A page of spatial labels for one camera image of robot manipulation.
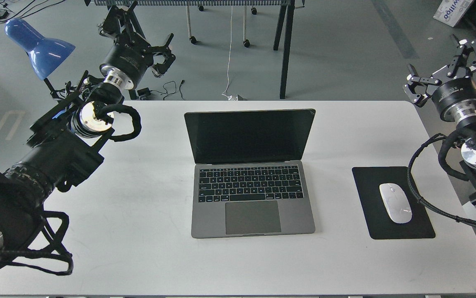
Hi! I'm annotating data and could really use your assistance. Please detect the white hanging cable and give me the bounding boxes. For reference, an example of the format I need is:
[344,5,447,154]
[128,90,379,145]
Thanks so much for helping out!
[222,6,246,101]

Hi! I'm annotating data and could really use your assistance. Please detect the black mouse pad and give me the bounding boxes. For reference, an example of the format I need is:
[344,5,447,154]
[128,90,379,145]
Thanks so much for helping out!
[352,166,435,240]

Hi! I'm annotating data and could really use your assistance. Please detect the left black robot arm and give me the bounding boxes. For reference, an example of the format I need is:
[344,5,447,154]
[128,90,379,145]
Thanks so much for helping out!
[0,0,176,276]

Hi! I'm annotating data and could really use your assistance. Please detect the rolling cart legs with casters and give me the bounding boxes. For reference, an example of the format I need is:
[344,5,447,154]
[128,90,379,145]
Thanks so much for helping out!
[186,5,258,48]

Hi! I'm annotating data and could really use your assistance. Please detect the black power adapter with cable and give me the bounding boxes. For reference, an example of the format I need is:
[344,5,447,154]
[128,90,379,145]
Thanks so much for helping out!
[128,79,185,101]

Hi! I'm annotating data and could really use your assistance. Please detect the white computer mouse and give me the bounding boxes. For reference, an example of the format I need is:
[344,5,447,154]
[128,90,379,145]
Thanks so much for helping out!
[379,183,413,224]

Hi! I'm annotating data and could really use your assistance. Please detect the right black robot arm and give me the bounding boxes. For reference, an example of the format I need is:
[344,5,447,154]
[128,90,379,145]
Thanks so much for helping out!
[403,35,476,228]

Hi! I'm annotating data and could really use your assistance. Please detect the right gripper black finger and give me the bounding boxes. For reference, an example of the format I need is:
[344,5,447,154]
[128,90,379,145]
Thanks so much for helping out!
[445,35,476,79]
[403,64,443,107]

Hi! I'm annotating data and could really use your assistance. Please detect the cardboard box with print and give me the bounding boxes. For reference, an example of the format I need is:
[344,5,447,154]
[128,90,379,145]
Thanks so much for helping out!
[433,0,474,28]

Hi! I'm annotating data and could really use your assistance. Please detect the blue desk lamp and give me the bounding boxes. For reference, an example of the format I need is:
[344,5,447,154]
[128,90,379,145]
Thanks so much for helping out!
[5,18,75,100]

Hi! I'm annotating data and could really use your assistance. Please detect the grey laptop computer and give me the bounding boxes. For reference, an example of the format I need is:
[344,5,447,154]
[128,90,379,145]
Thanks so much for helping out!
[184,109,316,239]

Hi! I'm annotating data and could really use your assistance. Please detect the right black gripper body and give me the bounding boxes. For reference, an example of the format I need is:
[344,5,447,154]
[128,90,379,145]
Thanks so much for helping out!
[432,79,476,122]

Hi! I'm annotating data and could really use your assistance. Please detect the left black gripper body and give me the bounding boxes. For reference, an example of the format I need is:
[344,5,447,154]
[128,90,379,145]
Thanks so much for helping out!
[99,42,153,90]

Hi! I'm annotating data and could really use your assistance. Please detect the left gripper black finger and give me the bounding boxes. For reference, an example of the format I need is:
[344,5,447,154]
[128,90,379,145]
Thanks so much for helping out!
[147,33,176,78]
[99,3,145,46]

